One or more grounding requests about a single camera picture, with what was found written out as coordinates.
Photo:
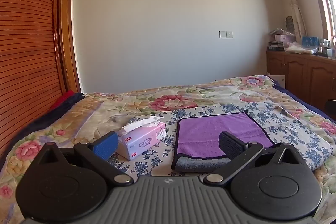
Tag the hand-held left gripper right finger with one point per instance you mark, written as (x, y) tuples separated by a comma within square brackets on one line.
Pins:
[(227, 144)]

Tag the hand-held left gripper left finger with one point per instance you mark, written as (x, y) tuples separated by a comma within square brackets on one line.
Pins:
[(106, 145)]

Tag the purple and grey towel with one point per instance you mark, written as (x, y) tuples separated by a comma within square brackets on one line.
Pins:
[(210, 132)]

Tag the pink tissue box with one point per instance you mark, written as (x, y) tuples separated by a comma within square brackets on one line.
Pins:
[(143, 140)]

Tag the blue floral bed sheet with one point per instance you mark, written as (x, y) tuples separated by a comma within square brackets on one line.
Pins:
[(288, 134)]

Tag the red cloth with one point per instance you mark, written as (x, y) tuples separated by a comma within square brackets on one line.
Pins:
[(63, 99)]

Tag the dark blue blanket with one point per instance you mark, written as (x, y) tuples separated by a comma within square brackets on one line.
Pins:
[(50, 115)]

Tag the pink floral blanket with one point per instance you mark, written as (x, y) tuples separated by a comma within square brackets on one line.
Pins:
[(157, 100)]

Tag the white flat board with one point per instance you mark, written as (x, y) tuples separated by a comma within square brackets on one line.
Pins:
[(278, 79)]

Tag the dark blue bed sheet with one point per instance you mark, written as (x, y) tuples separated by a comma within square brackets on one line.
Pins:
[(304, 102)]

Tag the wooden cabinet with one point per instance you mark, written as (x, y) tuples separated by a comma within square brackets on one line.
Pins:
[(302, 74)]

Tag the black object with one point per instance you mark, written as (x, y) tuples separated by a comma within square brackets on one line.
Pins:
[(331, 108)]

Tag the stack of dark books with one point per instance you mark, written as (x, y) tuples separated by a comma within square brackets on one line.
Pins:
[(275, 46)]

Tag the clear plastic bag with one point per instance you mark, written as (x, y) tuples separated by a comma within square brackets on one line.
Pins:
[(298, 47)]

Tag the wooden louvered wardrobe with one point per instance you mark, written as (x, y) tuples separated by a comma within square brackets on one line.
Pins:
[(26, 43)]

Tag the blue box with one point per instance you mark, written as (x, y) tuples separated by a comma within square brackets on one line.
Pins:
[(310, 41)]

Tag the dark hand fan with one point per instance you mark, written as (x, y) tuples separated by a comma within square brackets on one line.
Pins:
[(289, 23)]

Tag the pink jug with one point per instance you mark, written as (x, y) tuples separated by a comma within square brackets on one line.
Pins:
[(333, 42)]

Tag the white wall socket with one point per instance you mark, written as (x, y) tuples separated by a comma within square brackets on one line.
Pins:
[(229, 34)]

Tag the wooden door frame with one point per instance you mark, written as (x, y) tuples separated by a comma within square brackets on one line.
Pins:
[(67, 37)]

